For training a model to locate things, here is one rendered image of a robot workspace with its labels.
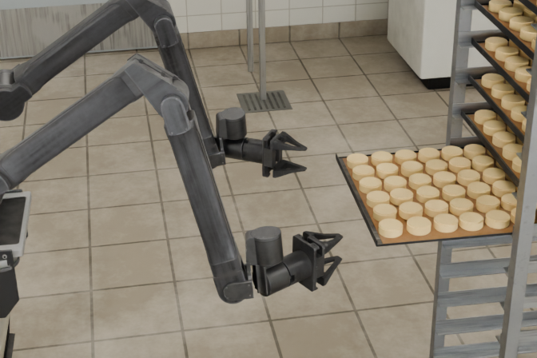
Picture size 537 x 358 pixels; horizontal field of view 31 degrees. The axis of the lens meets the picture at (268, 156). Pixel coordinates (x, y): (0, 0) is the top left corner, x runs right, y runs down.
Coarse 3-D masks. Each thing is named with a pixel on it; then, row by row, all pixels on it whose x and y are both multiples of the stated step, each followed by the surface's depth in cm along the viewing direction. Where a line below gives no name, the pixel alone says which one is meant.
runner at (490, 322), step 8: (528, 312) 265; (536, 312) 265; (440, 320) 261; (448, 320) 262; (456, 320) 262; (464, 320) 263; (472, 320) 263; (480, 320) 263; (488, 320) 264; (496, 320) 264; (528, 320) 265; (536, 320) 265; (440, 328) 263; (448, 328) 262; (456, 328) 262; (464, 328) 262; (472, 328) 262; (480, 328) 262; (488, 328) 262; (496, 328) 262
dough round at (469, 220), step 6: (462, 216) 204; (468, 216) 204; (474, 216) 204; (480, 216) 204; (462, 222) 203; (468, 222) 202; (474, 222) 202; (480, 222) 202; (462, 228) 204; (468, 228) 203; (474, 228) 202; (480, 228) 203
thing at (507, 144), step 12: (480, 120) 228; (492, 120) 226; (492, 132) 222; (504, 132) 220; (492, 144) 219; (504, 144) 216; (516, 144) 214; (504, 156) 212; (516, 156) 211; (516, 168) 206
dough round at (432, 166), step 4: (432, 160) 228; (436, 160) 228; (440, 160) 228; (428, 164) 226; (432, 164) 226; (436, 164) 226; (440, 164) 226; (444, 164) 226; (428, 168) 225; (432, 168) 224; (436, 168) 224; (440, 168) 224; (444, 168) 224; (428, 172) 225; (432, 172) 224; (436, 172) 224
